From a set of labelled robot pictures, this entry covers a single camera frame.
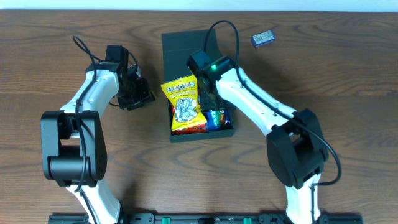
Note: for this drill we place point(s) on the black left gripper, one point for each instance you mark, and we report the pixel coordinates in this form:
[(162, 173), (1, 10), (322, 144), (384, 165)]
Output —
[(137, 97)]

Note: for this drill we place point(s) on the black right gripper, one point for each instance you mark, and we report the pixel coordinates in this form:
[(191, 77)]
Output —
[(210, 101)]

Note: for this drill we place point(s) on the blue Oreo cookie pack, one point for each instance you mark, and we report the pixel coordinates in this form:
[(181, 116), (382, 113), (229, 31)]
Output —
[(213, 120)]

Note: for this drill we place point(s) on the red green chocolate bar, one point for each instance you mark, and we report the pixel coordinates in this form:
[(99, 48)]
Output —
[(220, 117)]

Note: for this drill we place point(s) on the dark blue wafer bar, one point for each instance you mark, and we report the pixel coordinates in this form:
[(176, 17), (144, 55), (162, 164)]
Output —
[(227, 118)]

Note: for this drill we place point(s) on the yellow Hacks candy bag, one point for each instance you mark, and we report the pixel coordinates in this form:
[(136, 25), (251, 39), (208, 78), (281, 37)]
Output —
[(182, 93)]

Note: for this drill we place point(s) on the red snack bag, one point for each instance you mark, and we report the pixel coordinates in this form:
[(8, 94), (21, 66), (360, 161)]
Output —
[(187, 116)]

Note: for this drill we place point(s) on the dark green gift box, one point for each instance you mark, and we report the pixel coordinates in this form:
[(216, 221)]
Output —
[(177, 47)]

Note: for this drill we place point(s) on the small blue candy box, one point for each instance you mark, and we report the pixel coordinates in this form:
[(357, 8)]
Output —
[(263, 38)]

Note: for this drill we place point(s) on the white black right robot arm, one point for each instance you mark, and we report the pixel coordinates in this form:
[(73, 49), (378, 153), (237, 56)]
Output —
[(295, 149)]

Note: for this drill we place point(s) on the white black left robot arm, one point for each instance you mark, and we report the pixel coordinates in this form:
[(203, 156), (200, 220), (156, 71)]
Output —
[(73, 146)]

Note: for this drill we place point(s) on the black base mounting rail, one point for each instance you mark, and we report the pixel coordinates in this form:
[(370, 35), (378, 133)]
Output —
[(265, 218)]

